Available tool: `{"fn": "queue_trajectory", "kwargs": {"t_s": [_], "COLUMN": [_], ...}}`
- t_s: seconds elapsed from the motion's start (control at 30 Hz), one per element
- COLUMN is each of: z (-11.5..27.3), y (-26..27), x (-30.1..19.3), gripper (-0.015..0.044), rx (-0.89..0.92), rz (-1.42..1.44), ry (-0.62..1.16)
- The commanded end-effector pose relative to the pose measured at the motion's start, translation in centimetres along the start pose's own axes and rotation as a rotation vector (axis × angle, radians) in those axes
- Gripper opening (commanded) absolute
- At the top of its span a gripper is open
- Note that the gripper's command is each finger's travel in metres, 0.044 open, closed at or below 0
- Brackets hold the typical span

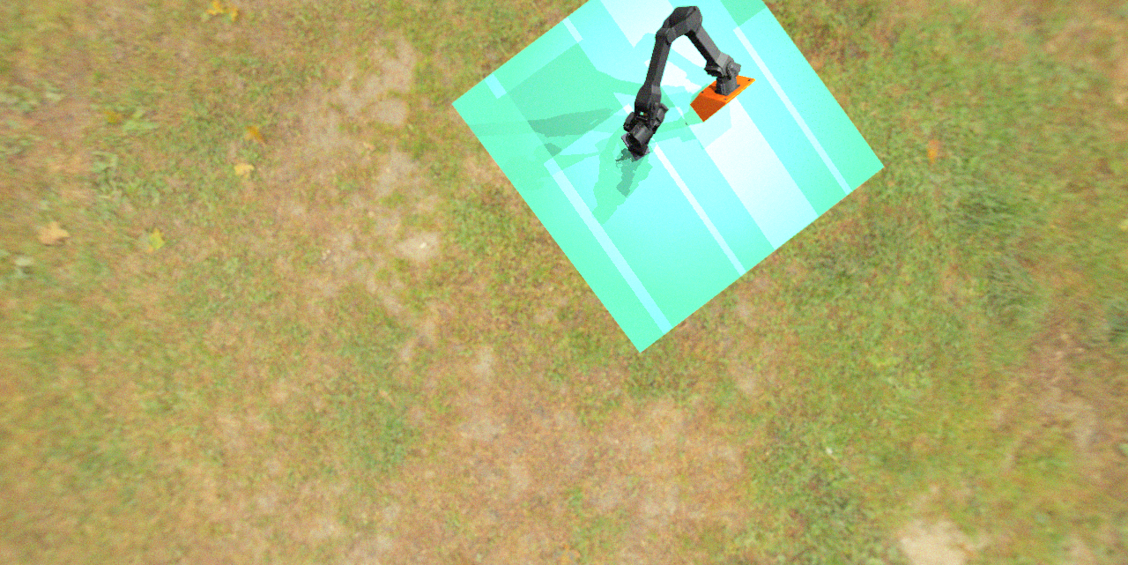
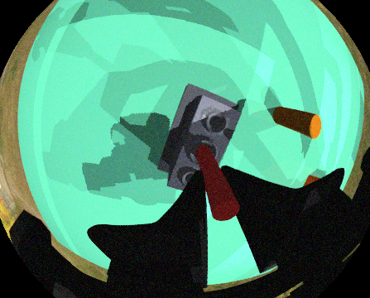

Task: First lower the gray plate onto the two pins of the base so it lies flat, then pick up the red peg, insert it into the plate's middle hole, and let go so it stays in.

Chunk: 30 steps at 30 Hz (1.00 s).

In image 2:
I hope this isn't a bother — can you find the dark red peg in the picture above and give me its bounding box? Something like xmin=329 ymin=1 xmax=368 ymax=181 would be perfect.
xmin=195 ymin=145 xmax=240 ymax=222

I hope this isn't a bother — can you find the grey plate with holes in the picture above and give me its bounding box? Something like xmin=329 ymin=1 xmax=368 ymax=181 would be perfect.
xmin=167 ymin=95 xmax=241 ymax=191

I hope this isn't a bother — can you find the orange cylinder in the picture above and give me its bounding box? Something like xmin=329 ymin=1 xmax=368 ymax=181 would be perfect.
xmin=273 ymin=106 xmax=321 ymax=139

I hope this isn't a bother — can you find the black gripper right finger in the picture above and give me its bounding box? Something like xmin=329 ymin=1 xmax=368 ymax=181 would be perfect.
xmin=220 ymin=166 xmax=344 ymax=274

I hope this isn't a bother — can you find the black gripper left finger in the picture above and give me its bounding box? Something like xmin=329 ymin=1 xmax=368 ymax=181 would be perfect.
xmin=88 ymin=170 xmax=208 ymax=288

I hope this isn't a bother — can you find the grey base slab with two pins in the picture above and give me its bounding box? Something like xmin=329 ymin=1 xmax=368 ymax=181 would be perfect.
xmin=157 ymin=84 xmax=240 ymax=173

